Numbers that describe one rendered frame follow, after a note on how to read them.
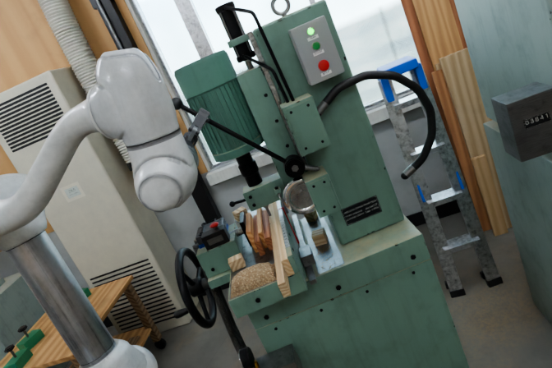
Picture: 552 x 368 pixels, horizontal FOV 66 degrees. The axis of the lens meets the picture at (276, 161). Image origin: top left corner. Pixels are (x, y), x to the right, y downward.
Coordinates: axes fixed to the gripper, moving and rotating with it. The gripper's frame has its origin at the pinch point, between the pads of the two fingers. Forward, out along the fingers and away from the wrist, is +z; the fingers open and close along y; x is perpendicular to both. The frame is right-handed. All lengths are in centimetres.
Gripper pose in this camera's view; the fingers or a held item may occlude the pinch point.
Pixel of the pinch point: (190, 140)
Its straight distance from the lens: 112.6
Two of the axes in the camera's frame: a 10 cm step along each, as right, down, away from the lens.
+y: 5.0, -8.5, -1.9
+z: -0.7, -2.6, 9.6
